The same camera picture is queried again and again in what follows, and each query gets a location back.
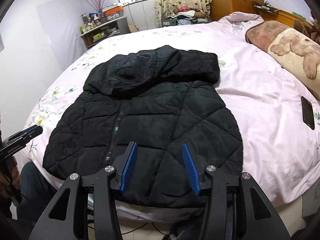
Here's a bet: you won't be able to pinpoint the black puffer hooded jacket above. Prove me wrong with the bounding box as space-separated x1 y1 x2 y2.
43 46 243 209

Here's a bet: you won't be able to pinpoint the pile of clothes by window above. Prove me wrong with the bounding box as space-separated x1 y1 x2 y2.
161 8 210 27

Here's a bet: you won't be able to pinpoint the person's left hand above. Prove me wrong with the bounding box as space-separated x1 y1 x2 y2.
0 157 21 198

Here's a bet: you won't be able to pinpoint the person's dark trouser leg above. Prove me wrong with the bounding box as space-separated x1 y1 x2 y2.
17 162 57 222

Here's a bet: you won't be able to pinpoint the pink floral bed sheet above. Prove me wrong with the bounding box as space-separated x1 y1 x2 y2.
15 11 320 224

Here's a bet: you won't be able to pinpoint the wooden shelf with clutter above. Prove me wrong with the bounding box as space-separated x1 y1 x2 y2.
80 16 131 49

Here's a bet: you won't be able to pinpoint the black smartphone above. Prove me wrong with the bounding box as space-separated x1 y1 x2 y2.
301 96 315 130

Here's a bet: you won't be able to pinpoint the orange white storage box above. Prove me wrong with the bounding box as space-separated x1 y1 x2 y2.
103 4 124 21

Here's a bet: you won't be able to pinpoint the pink dried flower branches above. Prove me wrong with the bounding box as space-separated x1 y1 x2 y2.
83 0 113 18

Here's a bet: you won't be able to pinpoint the brown beige plush blanket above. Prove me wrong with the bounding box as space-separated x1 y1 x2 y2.
245 20 319 99

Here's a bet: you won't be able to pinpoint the wooden headboard shelf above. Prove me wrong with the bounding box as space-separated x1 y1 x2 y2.
252 1 311 28

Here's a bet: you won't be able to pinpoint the brown teddy bear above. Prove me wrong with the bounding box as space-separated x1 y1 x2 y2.
293 20 320 44

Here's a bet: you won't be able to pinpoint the black cable on floor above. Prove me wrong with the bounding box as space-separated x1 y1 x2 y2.
87 219 176 237

